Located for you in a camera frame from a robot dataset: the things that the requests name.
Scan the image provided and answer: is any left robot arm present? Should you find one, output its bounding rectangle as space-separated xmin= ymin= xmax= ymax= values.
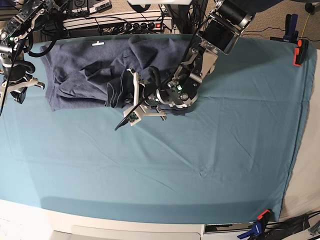
xmin=119 ymin=0 xmax=278 ymax=126

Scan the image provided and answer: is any white power strip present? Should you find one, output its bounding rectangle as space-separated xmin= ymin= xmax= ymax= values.
xmin=63 ymin=14 xmax=172 ymax=34

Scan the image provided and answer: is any black cable bundle bottom right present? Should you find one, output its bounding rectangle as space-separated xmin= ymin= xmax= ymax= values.
xmin=264 ymin=211 xmax=320 ymax=240

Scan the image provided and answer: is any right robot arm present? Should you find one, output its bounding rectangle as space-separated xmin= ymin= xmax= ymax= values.
xmin=0 ymin=0 xmax=57 ymax=106

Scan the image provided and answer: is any orange black clamp top right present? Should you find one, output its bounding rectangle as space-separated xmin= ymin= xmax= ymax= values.
xmin=293 ymin=39 xmax=309 ymax=67

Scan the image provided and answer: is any blue-grey heathered T-shirt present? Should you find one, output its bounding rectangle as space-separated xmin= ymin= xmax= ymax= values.
xmin=41 ymin=35 xmax=189 ymax=111

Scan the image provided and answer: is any teal table cloth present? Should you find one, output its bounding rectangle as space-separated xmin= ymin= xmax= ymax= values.
xmin=0 ymin=38 xmax=317 ymax=224

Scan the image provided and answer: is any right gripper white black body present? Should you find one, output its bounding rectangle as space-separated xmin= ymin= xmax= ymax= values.
xmin=0 ymin=73 xmax=45 ymax=101

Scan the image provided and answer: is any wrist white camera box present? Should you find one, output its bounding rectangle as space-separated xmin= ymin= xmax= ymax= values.
xmin=0 ymin=92 xmax=6 ymax=106
xmin=126 ymin=111 xmax=142 ymax=127

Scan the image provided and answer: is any yellow cable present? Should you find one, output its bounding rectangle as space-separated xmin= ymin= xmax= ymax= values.
xmin=301 ymin=11 xmax=312 ymax=37

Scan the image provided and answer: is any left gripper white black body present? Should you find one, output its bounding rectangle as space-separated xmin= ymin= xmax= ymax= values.
xmin=123 ymin=66 xmax=167 ymax=122

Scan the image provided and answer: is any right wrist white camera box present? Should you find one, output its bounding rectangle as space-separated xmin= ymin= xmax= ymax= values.
xmin=0 ymin=92 xmax=6 ymax=106

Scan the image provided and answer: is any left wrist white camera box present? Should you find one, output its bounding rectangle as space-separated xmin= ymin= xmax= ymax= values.
xmin=126 ymin=111 xmax=142 ymax=127

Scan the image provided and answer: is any black cable to camera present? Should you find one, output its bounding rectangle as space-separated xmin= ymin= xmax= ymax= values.
xmin=114 ymin=72 xmax=176 ymax=131

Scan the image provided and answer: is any blue clamp top right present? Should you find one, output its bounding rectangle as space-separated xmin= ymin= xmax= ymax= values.
xmin=283 ymin=13 xmax=299 ymax=44

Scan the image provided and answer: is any orange blue clamp bottom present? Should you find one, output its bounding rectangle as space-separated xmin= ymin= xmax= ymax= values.
xmin=237 ymin=209 xmax=273 ymax=240

